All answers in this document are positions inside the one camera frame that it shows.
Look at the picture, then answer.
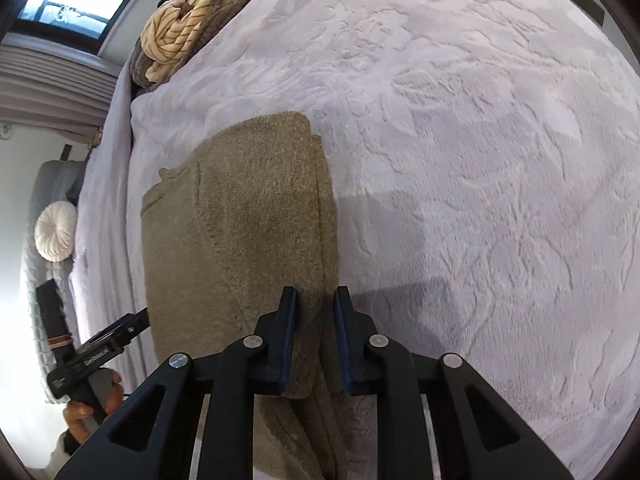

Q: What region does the olive green knit sweater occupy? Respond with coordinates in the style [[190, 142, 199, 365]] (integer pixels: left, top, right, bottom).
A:
[[141, 112, 347, 479]]

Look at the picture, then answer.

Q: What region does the person left hand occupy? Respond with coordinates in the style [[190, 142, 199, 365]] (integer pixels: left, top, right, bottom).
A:
[[63, 368, 124, 444]]

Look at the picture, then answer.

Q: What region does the smooth lavender duvet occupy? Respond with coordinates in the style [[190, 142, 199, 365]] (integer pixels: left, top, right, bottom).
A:
[[70, 65, 148, 342]]

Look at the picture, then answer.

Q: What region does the round white pleated cushion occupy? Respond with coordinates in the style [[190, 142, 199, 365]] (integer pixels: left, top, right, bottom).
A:
[[34, 200, 78, 262]]

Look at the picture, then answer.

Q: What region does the grey quilted headboard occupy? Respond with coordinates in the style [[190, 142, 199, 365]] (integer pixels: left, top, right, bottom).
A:
[[21, 160, 86, 404]]

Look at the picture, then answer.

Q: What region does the lavender embossed bed blanket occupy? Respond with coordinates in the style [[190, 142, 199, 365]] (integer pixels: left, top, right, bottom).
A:
[[128, 0, 639, 479]]

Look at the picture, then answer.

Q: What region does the grey window curtain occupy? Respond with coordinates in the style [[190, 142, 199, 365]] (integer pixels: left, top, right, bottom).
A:
[[1, 44, 120, 142]]

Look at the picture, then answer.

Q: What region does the cream striped knit garment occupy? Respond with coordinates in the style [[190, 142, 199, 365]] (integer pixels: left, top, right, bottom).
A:
[[140, 0, 281, 84]]

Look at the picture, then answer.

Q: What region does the grey brown knit garment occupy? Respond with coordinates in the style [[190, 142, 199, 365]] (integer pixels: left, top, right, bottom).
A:
[[128, 0, 266, 92]]

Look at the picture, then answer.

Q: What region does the black camera box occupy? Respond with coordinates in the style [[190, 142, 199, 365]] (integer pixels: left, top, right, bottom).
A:
[[36, 280, 75, 363]]

